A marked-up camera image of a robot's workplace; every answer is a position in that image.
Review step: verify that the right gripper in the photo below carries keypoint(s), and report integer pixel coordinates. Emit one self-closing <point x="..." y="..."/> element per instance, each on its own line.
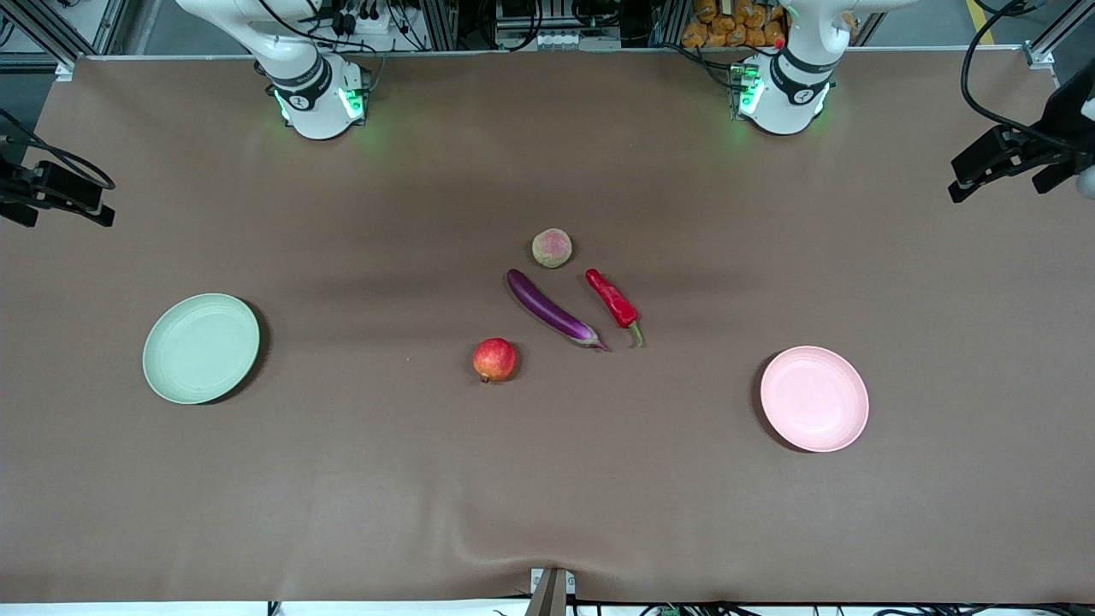
<point x="19" y="190"/>

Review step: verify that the bag of orange items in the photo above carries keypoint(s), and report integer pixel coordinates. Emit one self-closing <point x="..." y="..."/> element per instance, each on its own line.
<point x="736" y="21"/>

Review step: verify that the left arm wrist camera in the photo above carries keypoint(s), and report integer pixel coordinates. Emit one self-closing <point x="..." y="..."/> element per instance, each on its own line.
<point x="1052" y="177"/>

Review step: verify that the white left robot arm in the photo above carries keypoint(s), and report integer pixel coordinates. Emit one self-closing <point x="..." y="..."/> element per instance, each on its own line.
<point x="787" y="90"/>

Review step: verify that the white equipment box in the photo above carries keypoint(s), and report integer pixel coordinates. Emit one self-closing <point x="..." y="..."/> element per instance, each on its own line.
<point x="556" y="26"/>

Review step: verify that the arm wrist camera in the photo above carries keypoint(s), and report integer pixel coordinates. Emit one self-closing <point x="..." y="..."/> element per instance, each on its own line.
<point x="1052" y="177"/>
<point x="17" y="214"/>

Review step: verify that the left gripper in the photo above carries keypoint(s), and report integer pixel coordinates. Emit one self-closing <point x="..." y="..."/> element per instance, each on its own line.
<point x="1054" y="128"/>

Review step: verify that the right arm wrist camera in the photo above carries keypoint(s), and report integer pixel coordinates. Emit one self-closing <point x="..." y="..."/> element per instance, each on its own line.
<point x="17" y="214"/>

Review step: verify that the brown table cover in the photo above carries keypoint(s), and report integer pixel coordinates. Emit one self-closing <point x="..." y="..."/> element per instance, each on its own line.
<point x="547" y="496"/>

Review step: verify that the red pomegranate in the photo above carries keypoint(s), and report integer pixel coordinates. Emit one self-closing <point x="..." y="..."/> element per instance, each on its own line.
<point x="495" y="359"/>

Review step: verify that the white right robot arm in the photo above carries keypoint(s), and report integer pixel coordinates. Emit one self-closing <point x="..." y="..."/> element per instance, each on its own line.
<point x="312" y="94"/>

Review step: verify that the pink-green peach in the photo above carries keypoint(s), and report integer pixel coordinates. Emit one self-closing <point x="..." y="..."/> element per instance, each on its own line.
<point x="552" y="248"/>

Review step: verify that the light green plate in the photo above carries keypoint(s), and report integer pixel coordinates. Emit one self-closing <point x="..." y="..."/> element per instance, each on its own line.
<point x="201" y="348"/>

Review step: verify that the red chili pepper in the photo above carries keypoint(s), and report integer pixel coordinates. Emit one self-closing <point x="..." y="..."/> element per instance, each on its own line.
<point x="612" y="298"/>

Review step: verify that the grey metal bracket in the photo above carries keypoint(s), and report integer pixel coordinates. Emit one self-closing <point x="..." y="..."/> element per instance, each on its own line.
<point x="552" y="592"/>

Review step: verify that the pink plate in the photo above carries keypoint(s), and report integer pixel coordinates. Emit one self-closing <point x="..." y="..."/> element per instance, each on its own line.
<point x="814" y="399"/>

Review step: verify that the purple eggplant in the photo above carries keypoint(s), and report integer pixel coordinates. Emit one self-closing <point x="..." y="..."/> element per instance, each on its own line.
<point x="547" y="308"/>

